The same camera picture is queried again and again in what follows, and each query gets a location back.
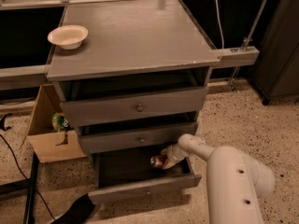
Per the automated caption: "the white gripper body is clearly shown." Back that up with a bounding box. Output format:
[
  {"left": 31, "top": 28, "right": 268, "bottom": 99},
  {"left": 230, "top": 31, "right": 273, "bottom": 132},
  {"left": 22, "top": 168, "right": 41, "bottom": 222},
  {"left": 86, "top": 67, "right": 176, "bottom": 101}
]
[{"left": 167, "top": 144, "right": 189, "bottom": 163}]

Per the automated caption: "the red coke can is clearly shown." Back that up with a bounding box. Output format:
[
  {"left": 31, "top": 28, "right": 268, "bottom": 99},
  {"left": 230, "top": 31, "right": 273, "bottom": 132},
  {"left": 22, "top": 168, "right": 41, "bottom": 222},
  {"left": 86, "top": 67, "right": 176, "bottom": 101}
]
[{"left": 150, "top": 154, "right": 169, "bottom": 169}]

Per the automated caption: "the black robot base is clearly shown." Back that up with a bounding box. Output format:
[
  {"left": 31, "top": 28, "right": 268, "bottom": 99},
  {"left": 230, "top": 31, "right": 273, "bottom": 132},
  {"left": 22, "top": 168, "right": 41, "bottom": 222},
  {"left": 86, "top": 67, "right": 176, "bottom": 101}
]
[{"left": 50, "top": 194, "right": 95, "bottom": 224}]

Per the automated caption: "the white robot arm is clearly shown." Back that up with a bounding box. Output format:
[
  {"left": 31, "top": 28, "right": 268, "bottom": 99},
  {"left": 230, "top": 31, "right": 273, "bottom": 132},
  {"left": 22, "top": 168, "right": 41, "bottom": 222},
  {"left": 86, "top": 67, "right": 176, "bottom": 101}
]
[{"left": 161, "top": 133, "right": 276, "bottom": 224}]

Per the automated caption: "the grey bottom drawer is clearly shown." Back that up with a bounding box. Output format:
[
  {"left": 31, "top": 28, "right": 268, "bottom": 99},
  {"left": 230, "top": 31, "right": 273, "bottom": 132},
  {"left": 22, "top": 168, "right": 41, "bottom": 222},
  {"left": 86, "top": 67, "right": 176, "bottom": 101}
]
[{"left": 88, "top": 144, "right": 201, "bottom": 203}]

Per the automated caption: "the grey drawer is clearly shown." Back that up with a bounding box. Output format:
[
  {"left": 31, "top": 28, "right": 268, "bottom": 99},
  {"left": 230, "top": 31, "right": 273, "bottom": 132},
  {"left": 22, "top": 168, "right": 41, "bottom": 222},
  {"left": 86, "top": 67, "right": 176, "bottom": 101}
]
[
  {"left": 61, "top": 87, "right": 207, "bottom": 127},
  {"left": 78, "top": 121, "right": 197, "bottom": 154},
  {"left": 88, "top": 144, "right": 201, "bottom": 203}
]

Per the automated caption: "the grey top drawer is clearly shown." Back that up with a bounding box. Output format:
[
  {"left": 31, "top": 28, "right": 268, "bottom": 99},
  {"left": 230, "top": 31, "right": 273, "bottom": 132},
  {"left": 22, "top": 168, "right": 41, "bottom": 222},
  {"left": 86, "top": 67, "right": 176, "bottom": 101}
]
[{"left": 61, "top": 87, "right": 207, "bottom": 127}]

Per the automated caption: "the grey middle drawer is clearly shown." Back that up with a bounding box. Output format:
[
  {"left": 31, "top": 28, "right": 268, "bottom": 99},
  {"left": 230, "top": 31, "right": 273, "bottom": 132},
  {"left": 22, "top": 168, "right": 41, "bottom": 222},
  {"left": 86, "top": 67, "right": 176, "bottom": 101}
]
[{"left": 78, "top": 121, "right": 197, "bottom": 154}]

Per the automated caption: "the grey three-drawer cabinet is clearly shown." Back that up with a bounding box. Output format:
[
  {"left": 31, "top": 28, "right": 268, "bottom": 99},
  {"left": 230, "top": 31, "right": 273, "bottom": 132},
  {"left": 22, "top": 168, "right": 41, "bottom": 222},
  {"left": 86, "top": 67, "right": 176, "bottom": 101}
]
[{"left": 46, "top": 0, "right": 221, "bottom": 205}]

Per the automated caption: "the green chip bag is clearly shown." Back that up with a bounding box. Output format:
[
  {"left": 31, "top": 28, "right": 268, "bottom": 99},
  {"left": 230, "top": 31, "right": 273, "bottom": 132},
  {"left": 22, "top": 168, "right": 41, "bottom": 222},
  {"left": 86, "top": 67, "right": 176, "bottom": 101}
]
[{"left": 51, "top": 112, "right": 70, "bottom": 132}]

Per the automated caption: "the cardboard box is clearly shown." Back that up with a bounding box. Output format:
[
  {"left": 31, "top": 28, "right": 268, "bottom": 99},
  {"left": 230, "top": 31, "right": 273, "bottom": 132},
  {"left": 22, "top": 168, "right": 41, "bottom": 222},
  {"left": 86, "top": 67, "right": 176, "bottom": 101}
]
[{"left": 27, "top": 84, "right": 85, "bottom": 163}]

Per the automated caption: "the dark grey side cabinet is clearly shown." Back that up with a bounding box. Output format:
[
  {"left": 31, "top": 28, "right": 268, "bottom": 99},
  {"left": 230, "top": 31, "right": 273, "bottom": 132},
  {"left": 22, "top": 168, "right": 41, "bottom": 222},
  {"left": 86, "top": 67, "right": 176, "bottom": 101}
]
[{"left": 252, "top": 0, "right": 299, "bottom": 105}]

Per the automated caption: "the black metal floor bar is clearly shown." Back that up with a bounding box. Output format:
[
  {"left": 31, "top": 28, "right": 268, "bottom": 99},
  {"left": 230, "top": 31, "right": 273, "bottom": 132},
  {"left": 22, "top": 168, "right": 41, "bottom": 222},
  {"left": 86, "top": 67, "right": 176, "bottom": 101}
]
[{"left": 0, "top": 154, "right": 39, "bottom": 224}]

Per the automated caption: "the white bowl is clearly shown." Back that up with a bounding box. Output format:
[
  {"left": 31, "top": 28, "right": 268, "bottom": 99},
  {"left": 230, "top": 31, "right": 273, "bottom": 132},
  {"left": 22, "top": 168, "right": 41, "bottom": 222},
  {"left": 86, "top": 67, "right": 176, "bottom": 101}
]
[{"left": 48, "top": 25, "right": 89, "bottom": 50}]

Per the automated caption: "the black floor cable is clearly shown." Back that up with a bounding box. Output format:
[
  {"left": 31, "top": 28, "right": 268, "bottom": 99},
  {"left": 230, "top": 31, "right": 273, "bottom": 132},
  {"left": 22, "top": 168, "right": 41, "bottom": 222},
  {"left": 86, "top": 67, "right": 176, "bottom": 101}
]
[{"left": 0, "top": 133, "right": 56, "bottom": 220}]

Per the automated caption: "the white cable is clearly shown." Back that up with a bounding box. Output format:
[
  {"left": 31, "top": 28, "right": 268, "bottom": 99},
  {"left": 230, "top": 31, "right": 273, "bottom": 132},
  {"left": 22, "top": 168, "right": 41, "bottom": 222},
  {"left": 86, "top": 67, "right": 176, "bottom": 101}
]
[{"left": 200, "top": 0, "right": 225, "bottom": 62}]

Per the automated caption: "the grey metal rail frame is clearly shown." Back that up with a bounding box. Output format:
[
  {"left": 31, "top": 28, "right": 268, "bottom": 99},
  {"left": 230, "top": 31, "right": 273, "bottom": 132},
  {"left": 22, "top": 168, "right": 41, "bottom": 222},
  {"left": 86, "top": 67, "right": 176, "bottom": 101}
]
[{"left": 0, "top": 0, "right": 277, "bottom": 93}]

